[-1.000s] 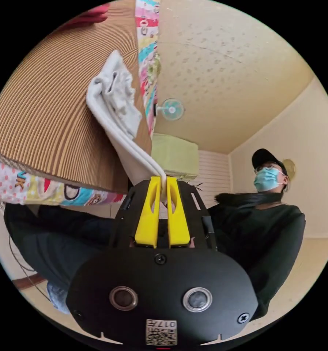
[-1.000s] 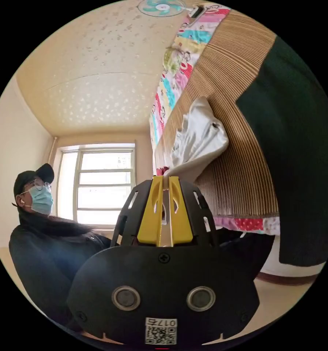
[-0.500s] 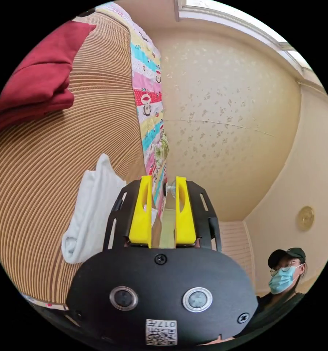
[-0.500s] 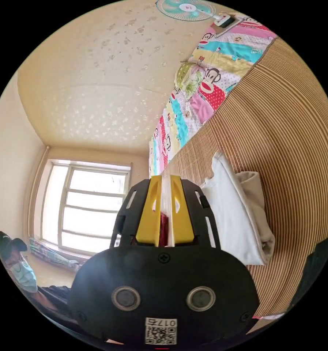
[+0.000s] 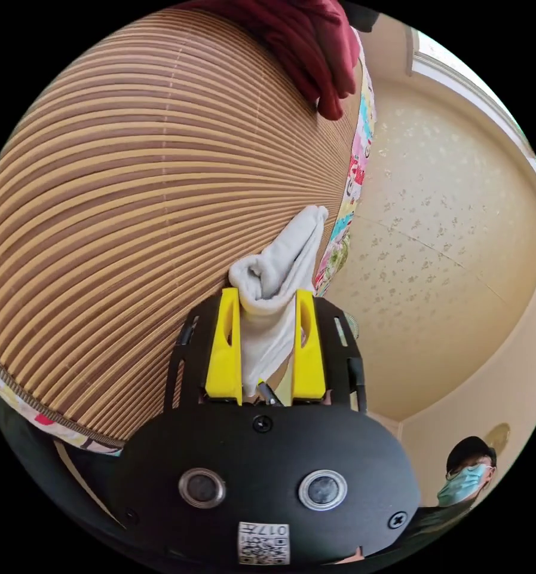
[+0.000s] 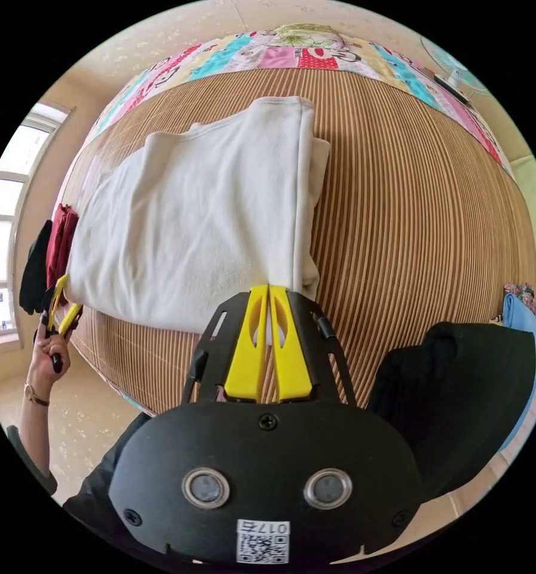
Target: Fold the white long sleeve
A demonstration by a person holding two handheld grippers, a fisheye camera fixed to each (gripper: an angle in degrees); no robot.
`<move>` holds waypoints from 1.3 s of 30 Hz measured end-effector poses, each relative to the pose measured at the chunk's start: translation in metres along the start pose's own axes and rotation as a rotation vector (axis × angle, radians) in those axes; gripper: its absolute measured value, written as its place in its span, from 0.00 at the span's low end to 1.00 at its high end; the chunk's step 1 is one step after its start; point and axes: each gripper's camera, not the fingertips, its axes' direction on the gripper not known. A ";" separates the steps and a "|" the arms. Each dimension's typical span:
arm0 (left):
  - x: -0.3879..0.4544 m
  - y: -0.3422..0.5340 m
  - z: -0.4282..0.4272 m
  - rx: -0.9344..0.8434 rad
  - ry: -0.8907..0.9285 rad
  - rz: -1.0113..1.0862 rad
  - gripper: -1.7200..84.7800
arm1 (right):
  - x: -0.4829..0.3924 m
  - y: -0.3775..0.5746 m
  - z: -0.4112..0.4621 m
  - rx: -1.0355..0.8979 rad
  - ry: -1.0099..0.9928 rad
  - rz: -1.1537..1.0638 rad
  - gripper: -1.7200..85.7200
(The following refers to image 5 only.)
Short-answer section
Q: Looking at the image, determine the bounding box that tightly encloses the pile of clothes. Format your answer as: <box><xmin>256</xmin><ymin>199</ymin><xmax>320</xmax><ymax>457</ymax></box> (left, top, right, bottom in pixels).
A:
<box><xmin>195</xmin><ymin>0</ymin><xmax>359</xmax><ymax>121</ymax></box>

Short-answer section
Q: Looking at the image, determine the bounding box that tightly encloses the person's body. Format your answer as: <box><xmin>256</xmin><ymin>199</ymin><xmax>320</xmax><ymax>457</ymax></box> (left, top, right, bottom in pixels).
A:
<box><xmin>375</xmin><ymin>435</ymin><xmax>498</xmax><ymax>564</ymax></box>

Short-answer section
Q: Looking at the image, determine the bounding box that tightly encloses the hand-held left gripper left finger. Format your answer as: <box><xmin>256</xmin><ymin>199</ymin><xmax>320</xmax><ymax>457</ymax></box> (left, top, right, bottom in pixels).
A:
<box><xmin>205</xmin><ymin>288</ymin><xmax>243</xmax><ymax>401</ymax></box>

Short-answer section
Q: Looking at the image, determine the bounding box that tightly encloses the bed with woven mat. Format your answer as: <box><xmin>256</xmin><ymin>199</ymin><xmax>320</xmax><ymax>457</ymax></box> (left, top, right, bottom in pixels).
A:
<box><xmin>0</xmin><ymin>8</ymin><xmax>378</xmax><ymax>457</ymax></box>

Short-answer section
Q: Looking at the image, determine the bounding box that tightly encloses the white long sleeve shirt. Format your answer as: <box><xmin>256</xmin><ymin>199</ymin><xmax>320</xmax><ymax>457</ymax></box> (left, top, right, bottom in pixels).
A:
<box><xmin>228</xmin><ymin>205</ymin><xmax>330</xmax><ymax>398</ymax></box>

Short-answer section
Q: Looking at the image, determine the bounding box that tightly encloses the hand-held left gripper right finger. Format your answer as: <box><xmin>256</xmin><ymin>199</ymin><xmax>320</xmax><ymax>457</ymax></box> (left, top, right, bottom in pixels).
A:
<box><xmin>291</xmin><ymin>289</ymin><xmax>327</xmax><ymax>401</ymax></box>

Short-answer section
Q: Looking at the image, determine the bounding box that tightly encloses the window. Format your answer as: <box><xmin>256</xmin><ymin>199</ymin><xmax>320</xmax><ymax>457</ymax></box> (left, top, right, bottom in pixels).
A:
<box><xmin>410</xmin><ymin>26</ymin><xmax>528</xmax><ymax>149</ymax></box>

